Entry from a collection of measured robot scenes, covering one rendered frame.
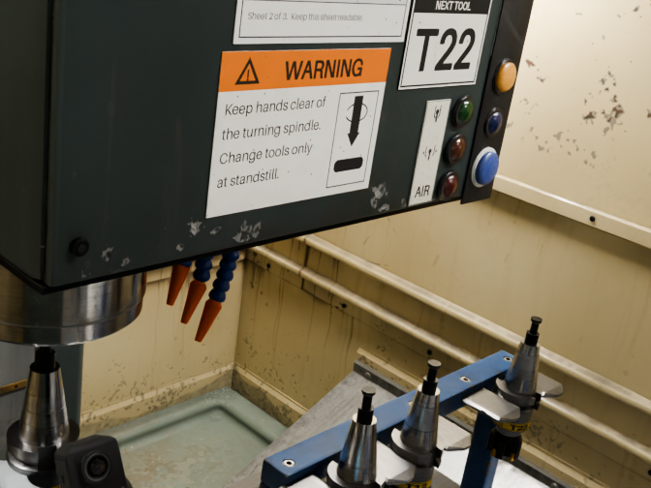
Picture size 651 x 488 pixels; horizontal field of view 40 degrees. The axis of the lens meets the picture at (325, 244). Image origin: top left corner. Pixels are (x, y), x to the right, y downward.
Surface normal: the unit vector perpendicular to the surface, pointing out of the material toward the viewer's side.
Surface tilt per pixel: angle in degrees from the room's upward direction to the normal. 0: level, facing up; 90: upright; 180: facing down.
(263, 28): 90
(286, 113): 90
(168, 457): 0
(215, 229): 90
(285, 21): 90
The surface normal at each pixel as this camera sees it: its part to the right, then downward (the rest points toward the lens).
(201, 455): 0.15, -0.92
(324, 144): 0.71, 0.35
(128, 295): 0.88, 0.29
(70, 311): 0.43, 0.39
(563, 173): -0.69, 0.17
